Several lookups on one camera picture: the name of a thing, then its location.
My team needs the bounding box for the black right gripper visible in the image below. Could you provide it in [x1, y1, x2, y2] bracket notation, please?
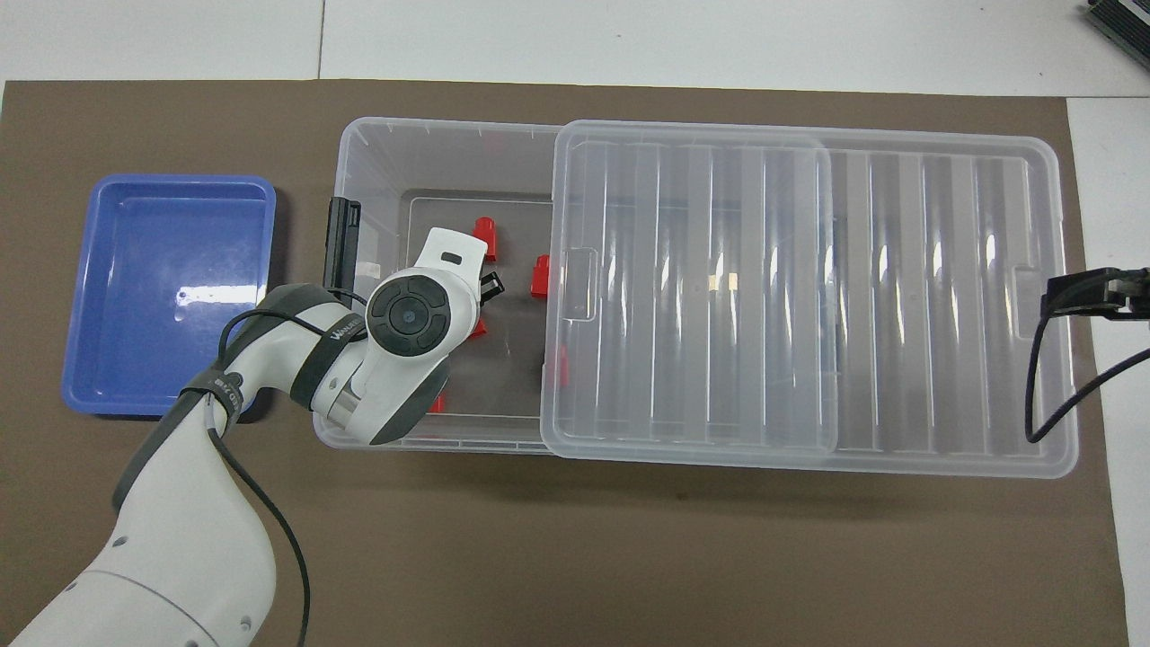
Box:
[1041, 266, 1150, 318]

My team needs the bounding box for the clear ribbed plastic lid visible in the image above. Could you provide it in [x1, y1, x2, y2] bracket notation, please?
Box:
[539, 120, 1079, 480]

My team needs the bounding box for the clear plastic storage box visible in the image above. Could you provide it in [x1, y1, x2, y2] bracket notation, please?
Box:
[312, 117, 841, 455]

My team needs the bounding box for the blue plastic tray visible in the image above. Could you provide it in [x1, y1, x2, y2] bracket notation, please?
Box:
[61, 174, 278, 423]

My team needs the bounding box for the dark ridged device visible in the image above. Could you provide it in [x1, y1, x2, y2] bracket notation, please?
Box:
[1083, 0, 1150, 48]

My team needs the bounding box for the brown table mat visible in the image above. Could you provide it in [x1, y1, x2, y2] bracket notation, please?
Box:
[0, 79, 1131, 647]

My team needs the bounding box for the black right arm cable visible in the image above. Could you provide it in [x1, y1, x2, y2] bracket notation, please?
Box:
[1027, 267, 1150, 444]

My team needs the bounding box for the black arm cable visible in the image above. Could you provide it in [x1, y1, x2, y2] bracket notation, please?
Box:
[1027, 267, 1150, 444]
[205, 288, 369, 647]

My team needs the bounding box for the black box latch handle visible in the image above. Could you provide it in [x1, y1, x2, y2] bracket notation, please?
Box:
[323, 197, 364, 297]

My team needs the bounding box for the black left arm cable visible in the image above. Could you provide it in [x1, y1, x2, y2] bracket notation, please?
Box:
[205, 288, 369, 647]

